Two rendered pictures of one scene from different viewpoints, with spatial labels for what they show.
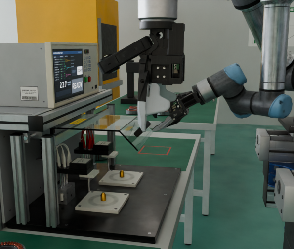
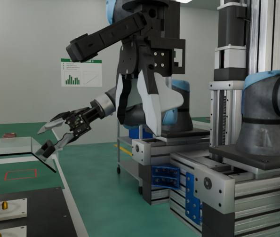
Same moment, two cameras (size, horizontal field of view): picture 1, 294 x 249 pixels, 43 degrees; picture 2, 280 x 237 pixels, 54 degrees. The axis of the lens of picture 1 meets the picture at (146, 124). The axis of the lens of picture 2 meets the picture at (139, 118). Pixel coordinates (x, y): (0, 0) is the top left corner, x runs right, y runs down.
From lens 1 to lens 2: 0.46 m
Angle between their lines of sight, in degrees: 34
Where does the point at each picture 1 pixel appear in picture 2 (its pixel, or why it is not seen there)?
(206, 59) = (28, 96)
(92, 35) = not seen: outside the picture
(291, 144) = (166, 148)
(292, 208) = (230, 200)
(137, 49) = (128, 28)
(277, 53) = not seen: hidden behind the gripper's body
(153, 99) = (163, 91)
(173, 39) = (170, 20)
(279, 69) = (169, 83)
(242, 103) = (136, 114)
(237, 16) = (51, 63)
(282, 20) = not seen: hidden behind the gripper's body
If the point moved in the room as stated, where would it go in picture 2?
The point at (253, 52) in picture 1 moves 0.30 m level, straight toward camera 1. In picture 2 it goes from (66, 90) to (67, 90)
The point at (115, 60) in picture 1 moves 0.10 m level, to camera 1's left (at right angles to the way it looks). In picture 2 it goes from (99, 41) to (20, 32)
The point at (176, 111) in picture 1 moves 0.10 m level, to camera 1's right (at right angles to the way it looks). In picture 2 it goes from (79, 127) to (108, 125)
